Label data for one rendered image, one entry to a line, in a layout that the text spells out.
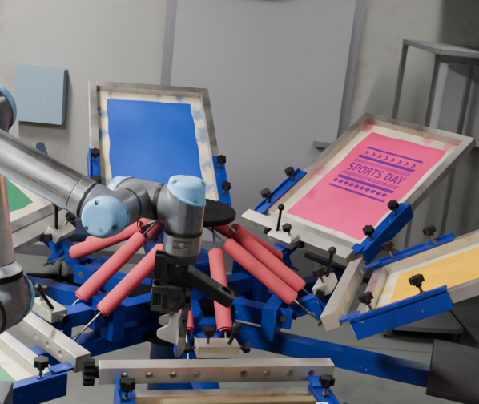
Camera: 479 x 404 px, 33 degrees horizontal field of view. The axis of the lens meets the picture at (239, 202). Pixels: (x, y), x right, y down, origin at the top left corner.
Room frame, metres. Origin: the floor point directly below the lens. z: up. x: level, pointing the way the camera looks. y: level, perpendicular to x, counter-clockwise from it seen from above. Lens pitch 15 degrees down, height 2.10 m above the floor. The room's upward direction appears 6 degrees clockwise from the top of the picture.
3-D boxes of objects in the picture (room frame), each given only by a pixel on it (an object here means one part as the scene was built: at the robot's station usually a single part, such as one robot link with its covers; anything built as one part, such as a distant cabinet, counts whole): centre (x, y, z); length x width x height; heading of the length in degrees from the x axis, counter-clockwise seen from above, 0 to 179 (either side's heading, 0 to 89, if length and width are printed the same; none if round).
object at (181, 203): (1.54, 0.11, 1.66); 0.09 x 0.08 x 0.11; 76
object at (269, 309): (2.71, 0.16, 0.99); 0.82 x 0.79 x 0.12; 15
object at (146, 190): (1.55, 0.21, 1.66); 0.11 x 0.11 x 0.08; 76
